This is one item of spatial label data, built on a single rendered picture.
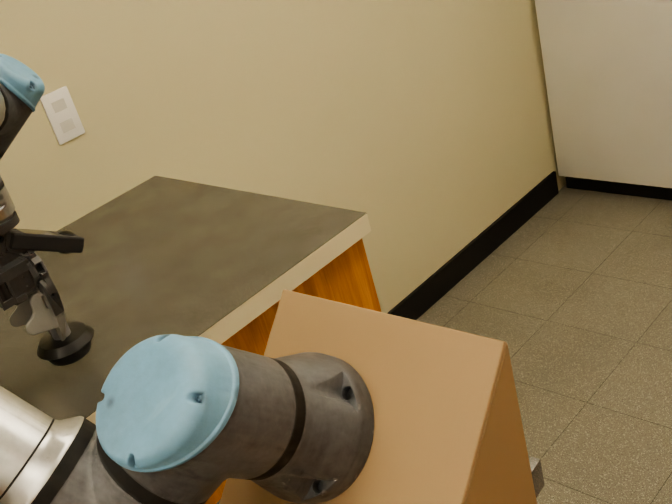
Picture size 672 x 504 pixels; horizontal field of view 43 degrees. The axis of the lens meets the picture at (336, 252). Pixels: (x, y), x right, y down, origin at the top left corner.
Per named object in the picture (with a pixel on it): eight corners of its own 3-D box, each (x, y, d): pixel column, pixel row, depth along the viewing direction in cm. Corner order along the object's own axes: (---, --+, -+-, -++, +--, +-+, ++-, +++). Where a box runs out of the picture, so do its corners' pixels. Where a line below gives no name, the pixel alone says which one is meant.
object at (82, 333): (32, 362, 134) (14, 328, 131) (80, 331, 139) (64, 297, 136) (61, 378, 128) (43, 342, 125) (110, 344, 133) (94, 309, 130)
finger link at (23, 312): (17, 345, 132) (-5, 297, 127) (49, 324, 135) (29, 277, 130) (27, 351, 130) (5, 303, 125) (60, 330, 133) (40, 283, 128)
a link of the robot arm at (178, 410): (319, 416, 75) (208, 394, 65) (230, 520, 78) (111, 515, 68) (258, 327, 82) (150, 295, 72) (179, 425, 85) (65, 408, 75)
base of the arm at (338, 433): (393, 377, 83) (331, 359, 76) (346, 527, 82) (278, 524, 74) (286, 339, 93) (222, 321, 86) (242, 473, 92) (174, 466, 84)
